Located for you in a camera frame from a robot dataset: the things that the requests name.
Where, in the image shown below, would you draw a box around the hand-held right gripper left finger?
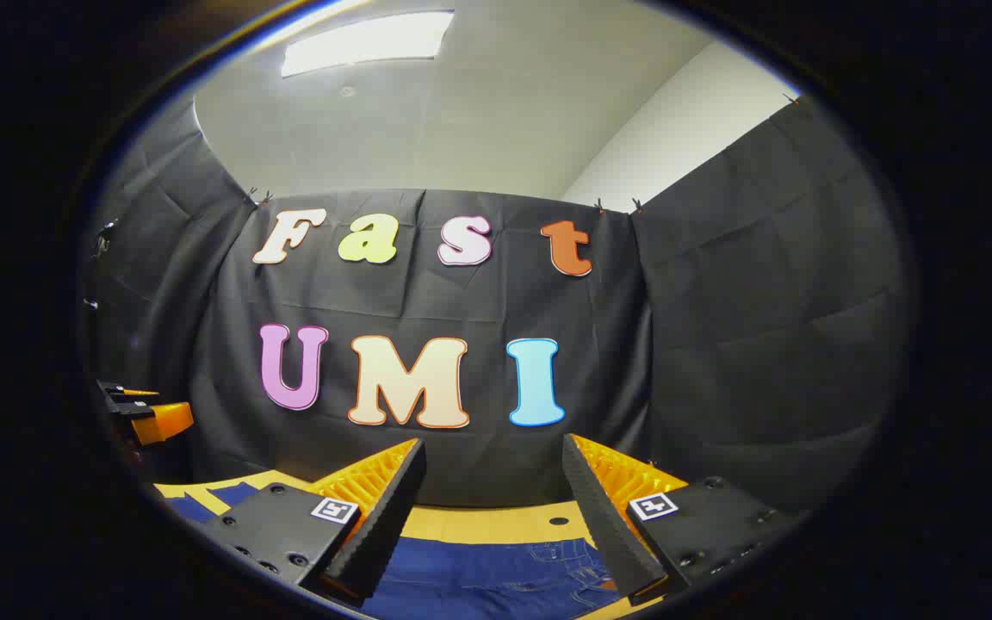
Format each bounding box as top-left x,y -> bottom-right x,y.
200,437 -> 429,607

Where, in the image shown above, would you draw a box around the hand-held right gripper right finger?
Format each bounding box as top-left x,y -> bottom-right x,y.
561,432 -> 809,608

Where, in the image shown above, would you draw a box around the blue denim jeans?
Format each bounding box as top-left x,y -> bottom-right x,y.
164,482 -> 636,620

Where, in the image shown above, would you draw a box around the black backdrop cloth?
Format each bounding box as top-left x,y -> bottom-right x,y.
81,90 -> 921,519

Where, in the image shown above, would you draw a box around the ceiling light panel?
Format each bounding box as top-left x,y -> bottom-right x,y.
280,9 -> 456,79

